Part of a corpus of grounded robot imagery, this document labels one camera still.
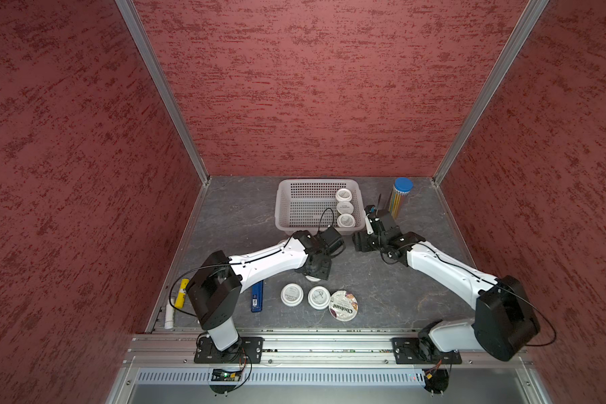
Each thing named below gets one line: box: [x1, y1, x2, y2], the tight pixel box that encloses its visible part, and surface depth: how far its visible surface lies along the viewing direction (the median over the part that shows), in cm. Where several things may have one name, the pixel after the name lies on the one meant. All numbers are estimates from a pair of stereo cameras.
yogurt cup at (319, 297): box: [307, 285, 331, 311], surface depth 79 cm
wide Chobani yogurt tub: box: [328, 289, 359, 323], surface depth 79 cm
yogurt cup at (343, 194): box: [334, 187, 353, 202], surface depth 105 cm
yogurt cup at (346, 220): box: [336, 213, 357, 229], surface depth 98 cm
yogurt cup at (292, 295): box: [280, 282, 305, 308], surface depth 80 cm
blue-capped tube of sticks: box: [388, 176, 414, 220], surface depth 95 cm
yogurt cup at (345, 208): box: [335, 201, 355, 215], surface depth 103 cm
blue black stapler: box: [250, 280, 264, 314], surface depth 83 cm
